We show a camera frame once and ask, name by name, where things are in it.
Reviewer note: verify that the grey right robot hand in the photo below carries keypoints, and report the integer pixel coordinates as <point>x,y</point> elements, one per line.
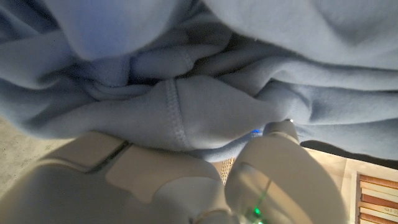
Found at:
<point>140,186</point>

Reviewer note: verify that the blue hoodie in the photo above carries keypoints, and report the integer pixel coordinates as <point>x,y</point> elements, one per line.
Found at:
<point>199,62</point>

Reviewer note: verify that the printed bookshelf backdrop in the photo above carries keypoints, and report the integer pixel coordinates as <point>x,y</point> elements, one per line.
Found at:
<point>373,193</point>

